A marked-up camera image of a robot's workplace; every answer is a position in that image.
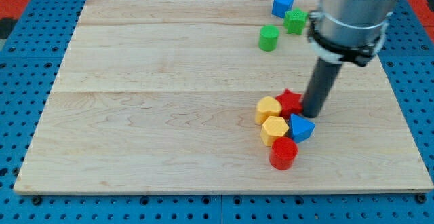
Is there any blue triangle block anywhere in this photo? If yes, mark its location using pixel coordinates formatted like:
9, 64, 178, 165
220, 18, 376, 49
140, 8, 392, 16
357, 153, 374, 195
288, 114, 315, 143

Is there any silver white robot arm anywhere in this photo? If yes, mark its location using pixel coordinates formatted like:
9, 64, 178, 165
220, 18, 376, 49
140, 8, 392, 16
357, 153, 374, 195
308, 0, 398, 67

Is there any yellow heart block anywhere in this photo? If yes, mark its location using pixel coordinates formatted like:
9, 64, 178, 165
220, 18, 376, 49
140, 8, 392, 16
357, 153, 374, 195
255, 96, 282, 124

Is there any yellow hexagon block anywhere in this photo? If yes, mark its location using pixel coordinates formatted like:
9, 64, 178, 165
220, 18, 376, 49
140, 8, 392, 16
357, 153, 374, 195
260, 116, 289, 147

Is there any light wooden board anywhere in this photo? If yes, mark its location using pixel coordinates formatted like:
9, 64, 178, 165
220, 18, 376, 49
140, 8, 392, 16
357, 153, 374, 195
14, 0, 433, 195

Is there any red star block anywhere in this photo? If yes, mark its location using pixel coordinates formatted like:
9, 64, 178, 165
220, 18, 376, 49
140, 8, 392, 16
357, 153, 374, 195
275, 89, 303, 119

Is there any red cylinder block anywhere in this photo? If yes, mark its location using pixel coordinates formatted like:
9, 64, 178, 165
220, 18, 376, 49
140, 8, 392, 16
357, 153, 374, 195
269, 137, 298, 170

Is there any green cylinder block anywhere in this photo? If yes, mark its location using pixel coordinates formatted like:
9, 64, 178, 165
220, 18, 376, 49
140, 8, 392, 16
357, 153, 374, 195
258, 25, 279, 52

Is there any green star block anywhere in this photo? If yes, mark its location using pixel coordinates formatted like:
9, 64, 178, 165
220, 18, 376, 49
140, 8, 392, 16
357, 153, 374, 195
283, 8, 309, 35

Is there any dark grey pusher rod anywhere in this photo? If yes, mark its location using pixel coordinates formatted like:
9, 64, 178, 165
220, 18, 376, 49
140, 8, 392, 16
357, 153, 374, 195
302, 58, 342, 118

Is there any blue cube block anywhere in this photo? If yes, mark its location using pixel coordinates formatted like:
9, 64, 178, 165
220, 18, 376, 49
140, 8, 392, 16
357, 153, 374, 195
271, 0, 294, 18

